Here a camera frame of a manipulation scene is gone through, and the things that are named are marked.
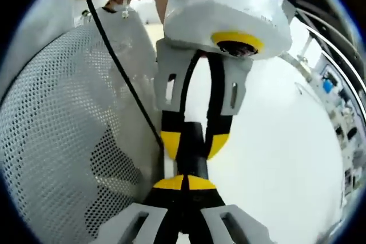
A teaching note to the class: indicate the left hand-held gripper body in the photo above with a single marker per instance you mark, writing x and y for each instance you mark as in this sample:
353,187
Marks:
223,12

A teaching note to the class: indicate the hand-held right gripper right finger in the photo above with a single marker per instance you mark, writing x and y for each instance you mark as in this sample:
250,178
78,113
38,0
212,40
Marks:
211,198

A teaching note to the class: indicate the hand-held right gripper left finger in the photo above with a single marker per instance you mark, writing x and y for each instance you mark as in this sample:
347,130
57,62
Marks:
160,195

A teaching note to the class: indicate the black remote control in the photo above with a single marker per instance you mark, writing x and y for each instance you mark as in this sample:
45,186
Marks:
194,141

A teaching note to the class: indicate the grey mesh chair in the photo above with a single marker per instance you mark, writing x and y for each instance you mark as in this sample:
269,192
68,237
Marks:
57,127

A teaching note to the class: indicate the white background counter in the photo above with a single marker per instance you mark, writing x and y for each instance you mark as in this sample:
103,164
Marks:
347,141

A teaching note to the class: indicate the person's light shirt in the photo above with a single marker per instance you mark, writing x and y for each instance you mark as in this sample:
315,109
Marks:
43,27

